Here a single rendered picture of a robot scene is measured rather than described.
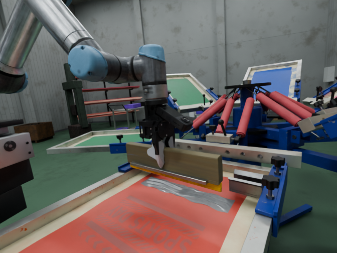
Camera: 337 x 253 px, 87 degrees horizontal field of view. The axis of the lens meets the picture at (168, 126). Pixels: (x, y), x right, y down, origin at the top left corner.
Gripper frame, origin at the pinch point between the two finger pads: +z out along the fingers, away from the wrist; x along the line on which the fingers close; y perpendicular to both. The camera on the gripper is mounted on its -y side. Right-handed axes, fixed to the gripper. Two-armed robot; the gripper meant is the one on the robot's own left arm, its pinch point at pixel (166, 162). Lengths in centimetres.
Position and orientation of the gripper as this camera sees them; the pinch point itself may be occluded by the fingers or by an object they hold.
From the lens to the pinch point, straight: 58.3
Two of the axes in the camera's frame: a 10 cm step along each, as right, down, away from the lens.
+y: -7.9, -0.5, 6.0
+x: -6.0, 1.9, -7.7
